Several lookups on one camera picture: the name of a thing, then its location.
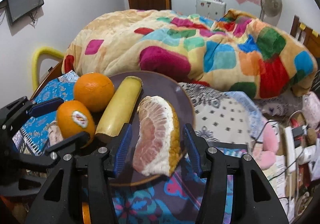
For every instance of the white box appliance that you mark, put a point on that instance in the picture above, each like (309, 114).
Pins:
(213, 9)

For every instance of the large orange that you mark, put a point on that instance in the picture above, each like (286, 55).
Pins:
(72, 118)
(94, 91)

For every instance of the blue patterned bedspread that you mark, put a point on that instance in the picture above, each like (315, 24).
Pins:
(208, 162)

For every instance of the yellow banana piece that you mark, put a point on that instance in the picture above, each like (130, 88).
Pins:
(120, 109)

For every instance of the colourful patchwork fleece blanket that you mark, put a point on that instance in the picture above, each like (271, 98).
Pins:
(238, 52)

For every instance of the standing electric fan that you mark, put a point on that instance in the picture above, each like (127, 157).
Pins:
(270, 8)

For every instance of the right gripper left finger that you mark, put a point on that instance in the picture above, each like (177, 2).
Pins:
(78, 178)

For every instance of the wooden headboard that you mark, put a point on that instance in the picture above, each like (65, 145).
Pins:
(305, 35)

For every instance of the peeled pomelo wedge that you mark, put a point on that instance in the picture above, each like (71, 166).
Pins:
(158, 149)

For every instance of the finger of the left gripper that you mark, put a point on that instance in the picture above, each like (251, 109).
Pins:
(45, 107)
(53, 154)

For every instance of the yellow padded chair frame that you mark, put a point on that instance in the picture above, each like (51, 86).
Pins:
(39, 55)

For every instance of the small wall monitor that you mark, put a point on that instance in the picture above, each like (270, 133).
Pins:
(17, 9)

